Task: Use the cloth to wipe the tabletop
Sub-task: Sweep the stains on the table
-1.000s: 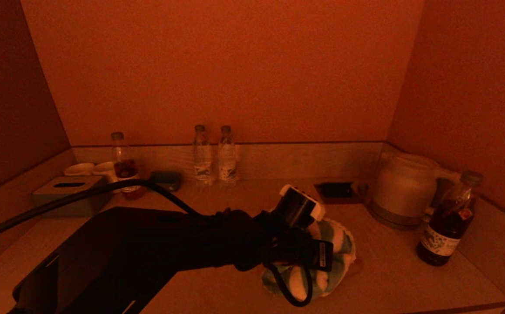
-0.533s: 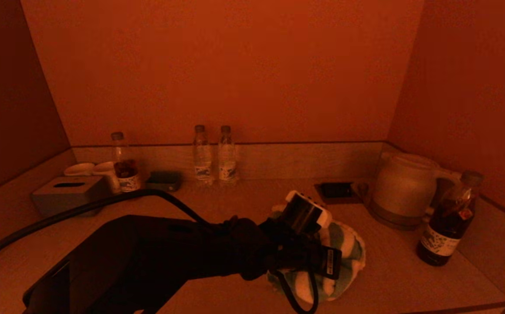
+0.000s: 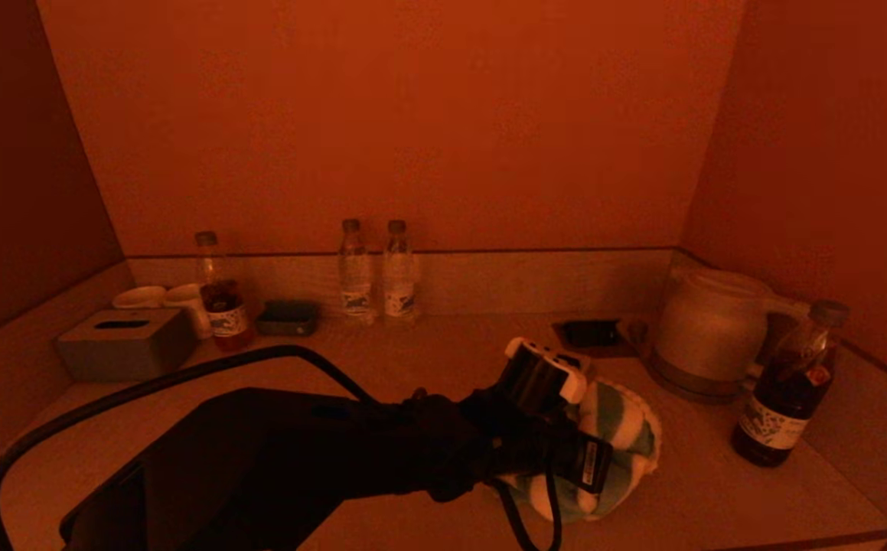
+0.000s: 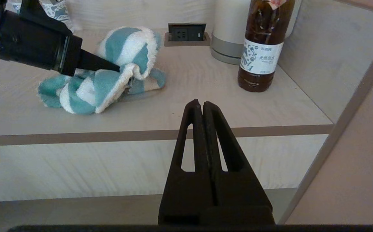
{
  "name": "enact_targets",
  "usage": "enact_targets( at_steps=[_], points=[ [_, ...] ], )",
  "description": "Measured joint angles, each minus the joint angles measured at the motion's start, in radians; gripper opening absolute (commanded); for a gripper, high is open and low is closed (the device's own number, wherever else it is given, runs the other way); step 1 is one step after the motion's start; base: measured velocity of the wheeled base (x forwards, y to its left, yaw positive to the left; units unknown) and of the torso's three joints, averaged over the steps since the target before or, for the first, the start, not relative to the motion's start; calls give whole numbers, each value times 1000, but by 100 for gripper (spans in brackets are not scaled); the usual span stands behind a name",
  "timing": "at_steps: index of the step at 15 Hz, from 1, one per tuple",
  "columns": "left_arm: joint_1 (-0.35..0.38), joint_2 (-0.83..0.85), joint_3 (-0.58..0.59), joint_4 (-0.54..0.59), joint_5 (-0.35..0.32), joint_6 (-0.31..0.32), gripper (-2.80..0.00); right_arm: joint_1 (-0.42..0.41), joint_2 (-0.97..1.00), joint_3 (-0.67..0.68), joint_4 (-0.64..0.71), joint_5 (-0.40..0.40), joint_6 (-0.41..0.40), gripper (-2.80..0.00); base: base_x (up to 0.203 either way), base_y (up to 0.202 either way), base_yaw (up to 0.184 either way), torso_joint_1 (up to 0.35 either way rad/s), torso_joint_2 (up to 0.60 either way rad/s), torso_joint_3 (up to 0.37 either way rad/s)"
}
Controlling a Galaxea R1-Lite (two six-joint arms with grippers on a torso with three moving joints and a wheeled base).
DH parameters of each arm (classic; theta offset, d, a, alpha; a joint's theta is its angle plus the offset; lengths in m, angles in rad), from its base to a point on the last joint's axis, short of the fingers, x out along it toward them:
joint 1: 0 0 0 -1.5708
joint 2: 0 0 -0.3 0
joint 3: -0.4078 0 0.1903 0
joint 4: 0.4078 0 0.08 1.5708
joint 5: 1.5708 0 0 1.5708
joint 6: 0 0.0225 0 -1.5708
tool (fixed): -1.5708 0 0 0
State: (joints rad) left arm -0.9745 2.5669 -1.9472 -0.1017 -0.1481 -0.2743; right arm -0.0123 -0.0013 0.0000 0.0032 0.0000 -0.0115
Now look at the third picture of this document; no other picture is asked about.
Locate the green white striped towel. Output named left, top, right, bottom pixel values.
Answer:
left=501, top=377, right=663, bottom=523

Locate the white shallow cup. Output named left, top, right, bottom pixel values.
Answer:
left=113, top=285, right=168, bottom=310

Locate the grey kettle base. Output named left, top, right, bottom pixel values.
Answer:
left=644, top=354, right=754, bottom=404

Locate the clear water bottle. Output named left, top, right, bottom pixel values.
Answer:
left=382, top=220, right=417, bottom=321
left=339, top=219, right=374, bottom=324

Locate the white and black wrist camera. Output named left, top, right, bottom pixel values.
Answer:
left=493, top=337, right=589, bottom=420

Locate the black recessed power socket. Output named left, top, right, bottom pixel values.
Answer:
left=552, top=318, right=635, bottom=359

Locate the small dark teal box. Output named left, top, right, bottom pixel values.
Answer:
left=256, top=299, right=320, bottom=337

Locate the large dark tea bottle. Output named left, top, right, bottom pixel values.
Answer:
left=732, top=299, right=851, bottom=468

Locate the white tall cup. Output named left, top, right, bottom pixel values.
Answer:
left=164, top=283, right=213, bottom=339

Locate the grey tissue box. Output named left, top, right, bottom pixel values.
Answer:
left=57, top=308, right=197, bottom=383

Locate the white electric kettle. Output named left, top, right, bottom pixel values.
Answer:
left=646, top=266, right=811, bottom=383

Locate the small red tea bottle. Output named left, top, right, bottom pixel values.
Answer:
left=194, top=231, right=255, bottom=353

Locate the thick black cable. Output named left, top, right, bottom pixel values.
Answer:
left=0, top=344, right=377, bottom=551

